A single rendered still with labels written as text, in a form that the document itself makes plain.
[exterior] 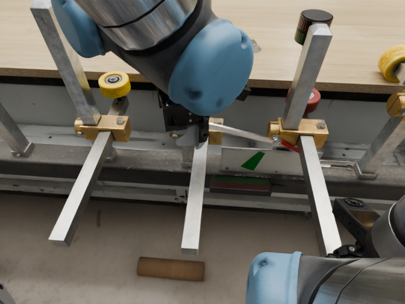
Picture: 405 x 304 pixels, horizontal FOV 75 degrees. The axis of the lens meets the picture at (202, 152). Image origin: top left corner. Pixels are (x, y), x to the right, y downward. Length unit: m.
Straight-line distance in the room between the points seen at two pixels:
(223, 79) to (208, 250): 1.24
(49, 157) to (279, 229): 1.12
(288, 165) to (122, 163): 0.47
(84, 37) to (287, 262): 0.26
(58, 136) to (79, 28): 0.83
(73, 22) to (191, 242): 0.38
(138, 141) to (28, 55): 0.42
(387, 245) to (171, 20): 0.29
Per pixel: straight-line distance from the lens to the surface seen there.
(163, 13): 0.18
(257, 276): 0.17
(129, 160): 0.82
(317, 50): 0.56
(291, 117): 0.64
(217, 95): 0.21
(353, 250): 0.42
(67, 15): 0.31
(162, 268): 1.31
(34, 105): 1.12
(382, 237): 0.34
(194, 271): 1.29
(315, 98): 0.72
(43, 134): 1.14
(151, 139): 0.98
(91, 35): 0.30
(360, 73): 0.89
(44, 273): 1.56
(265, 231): 1.48
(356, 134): 1.07
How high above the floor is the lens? 1.31
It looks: 49 degrees down
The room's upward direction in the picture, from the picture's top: straight up
